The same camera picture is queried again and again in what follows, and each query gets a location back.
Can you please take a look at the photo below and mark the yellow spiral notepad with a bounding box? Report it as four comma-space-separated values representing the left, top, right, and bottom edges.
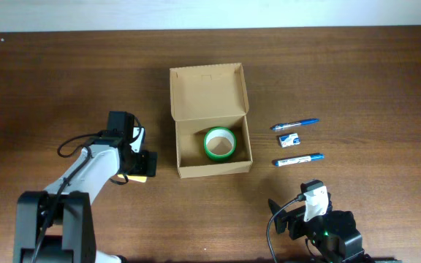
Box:
118, 174, 148, 183

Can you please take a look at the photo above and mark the white blue staples box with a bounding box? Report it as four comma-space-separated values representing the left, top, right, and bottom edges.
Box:
278, 133, 300, 148

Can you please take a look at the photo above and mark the green tape roll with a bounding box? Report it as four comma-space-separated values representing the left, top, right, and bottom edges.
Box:
203, 127, 237, 162

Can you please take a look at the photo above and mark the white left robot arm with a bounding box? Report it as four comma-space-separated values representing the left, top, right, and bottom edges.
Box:
12, 111, 158, 263

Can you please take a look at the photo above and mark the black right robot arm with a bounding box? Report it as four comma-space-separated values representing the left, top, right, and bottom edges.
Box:
268, 199, 374, 263

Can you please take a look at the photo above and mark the blue white board marker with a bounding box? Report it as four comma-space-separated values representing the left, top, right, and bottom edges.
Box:
274, 153, 325, 167

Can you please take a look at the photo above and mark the brown cardboard box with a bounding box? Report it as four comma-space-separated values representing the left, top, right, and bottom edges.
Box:
170, 63, 253, 179

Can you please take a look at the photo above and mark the blue ballpoint pen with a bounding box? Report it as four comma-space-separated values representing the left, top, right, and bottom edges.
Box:
271, 118, 319, 132

